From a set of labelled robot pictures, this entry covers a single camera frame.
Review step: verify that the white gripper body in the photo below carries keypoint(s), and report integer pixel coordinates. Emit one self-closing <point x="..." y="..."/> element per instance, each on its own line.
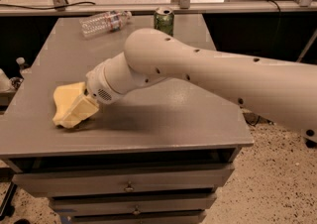
<point x="98" y="86"/>

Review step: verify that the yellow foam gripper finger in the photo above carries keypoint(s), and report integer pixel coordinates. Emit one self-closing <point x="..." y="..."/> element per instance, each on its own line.
<point x="81" y="108"/>

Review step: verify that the yellow sponge with green backing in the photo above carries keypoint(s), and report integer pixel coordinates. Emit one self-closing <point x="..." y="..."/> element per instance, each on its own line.
<point x="63" y="97"/>

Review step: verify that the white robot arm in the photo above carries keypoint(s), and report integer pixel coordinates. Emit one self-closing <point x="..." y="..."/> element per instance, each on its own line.
<point x="281" y="91"/>

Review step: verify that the clear plastic water bottle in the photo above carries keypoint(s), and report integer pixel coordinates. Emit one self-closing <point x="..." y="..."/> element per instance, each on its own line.
<point x="102" y="23"/>

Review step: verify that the small bottle with white cap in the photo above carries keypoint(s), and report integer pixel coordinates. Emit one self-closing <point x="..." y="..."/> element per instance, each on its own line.
<point x="23" y="66"/>

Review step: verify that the white object at left edge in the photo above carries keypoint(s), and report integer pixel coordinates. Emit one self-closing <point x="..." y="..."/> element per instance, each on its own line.
<point x="5" y="82"/>

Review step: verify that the grey drawer cabinet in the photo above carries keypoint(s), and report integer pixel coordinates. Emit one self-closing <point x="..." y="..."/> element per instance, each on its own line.
<point x="170" y="124"/>

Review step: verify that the green soda can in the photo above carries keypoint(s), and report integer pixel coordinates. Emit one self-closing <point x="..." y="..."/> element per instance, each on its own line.
<point x="164" y="20"/>

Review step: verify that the middle grey drawer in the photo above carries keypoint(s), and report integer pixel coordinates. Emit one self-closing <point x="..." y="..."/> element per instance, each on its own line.
<point x="128" y="204"/>

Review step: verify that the grey drawer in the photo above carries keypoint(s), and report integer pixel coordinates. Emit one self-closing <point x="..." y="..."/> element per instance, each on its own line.
<point x="112" y="181"/>
<point x="128" y="204"/>
<point x="175" y="217"/>

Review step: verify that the top grey drawer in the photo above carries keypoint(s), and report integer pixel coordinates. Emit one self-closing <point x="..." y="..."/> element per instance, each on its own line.
<point x="112" y="181"/>

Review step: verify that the bottom grey drawer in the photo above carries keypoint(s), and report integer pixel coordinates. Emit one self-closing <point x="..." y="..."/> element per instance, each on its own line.
<point x="175" y="217"/>

